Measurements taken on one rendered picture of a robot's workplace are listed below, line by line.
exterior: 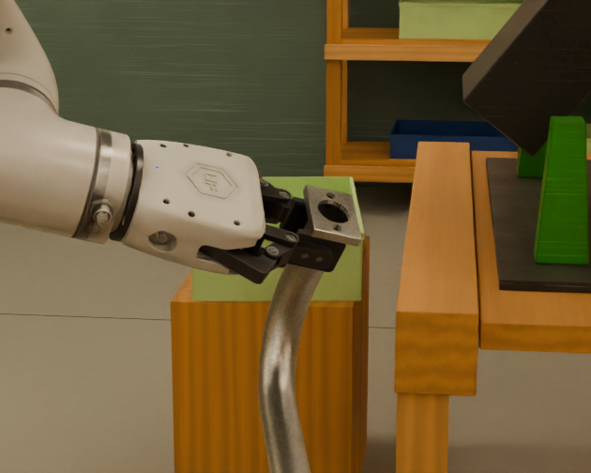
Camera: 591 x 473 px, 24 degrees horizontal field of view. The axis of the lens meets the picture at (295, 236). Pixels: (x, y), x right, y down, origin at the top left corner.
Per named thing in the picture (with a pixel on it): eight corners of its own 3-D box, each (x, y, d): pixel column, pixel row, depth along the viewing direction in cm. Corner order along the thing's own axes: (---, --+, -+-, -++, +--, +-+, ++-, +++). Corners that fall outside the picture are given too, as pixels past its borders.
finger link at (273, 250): (269, 247, 101) (352, 265, 103) (265, 219, 104) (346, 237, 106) (254, 277, 103) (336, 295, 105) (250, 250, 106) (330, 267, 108)
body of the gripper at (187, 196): (126, 194, 96) (274, 228, 100) (124, 109, 104) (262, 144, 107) (97, 270, 100) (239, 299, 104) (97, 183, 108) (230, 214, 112)
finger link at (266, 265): (234, 282, 98) (290, 266, 102) (174, 211, 102) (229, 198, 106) (229, 293, 99) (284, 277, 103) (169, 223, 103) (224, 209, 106)
